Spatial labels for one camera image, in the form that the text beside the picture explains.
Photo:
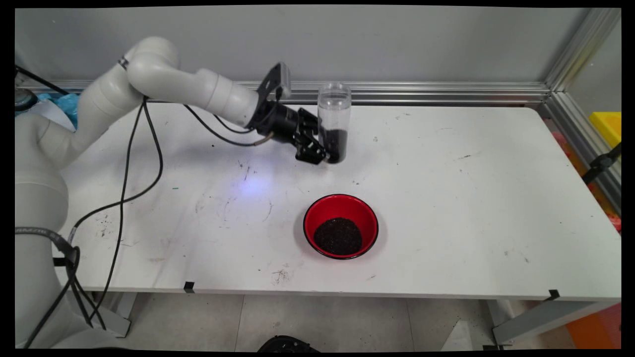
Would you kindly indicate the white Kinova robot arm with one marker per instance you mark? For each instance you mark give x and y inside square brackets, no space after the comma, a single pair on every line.
[163,74]

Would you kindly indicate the black round floor object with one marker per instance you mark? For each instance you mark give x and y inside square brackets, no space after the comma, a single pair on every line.
[287,344]

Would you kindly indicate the orange box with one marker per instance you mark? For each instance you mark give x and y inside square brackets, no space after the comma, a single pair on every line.
[595,329]

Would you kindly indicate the grey metal table leg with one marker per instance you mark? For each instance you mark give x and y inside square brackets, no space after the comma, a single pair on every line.
[536,320]
[116,317]

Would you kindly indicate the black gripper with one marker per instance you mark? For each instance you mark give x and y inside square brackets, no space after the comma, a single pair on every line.
[278,121]

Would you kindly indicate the blue plastic bag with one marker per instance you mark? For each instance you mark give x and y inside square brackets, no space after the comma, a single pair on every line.
[67,106]

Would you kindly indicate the red bowl with black rim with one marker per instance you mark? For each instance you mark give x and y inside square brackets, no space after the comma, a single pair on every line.
[322,210]

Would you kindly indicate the black clamp pole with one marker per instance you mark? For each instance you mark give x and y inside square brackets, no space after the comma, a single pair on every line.
[601,162]

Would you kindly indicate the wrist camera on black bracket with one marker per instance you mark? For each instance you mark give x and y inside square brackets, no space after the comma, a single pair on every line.
[284,79]

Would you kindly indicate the aluminium frame post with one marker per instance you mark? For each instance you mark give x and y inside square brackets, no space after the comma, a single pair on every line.
[580,47]

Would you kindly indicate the black granules pile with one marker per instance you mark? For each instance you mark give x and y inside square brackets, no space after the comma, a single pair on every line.
[337,237]
[337,141]

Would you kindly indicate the yellow plastic block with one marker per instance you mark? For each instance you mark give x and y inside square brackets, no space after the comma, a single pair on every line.
[607,126]

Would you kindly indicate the black tape strip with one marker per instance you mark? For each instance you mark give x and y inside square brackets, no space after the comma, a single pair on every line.
[554,295]
[189,287]

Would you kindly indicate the clear plastic jar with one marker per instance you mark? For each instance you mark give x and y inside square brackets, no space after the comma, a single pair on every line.
[335,106]

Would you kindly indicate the aluminium frame rail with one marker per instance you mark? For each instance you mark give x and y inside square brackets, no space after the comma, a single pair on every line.
[570,129]
[397,92]

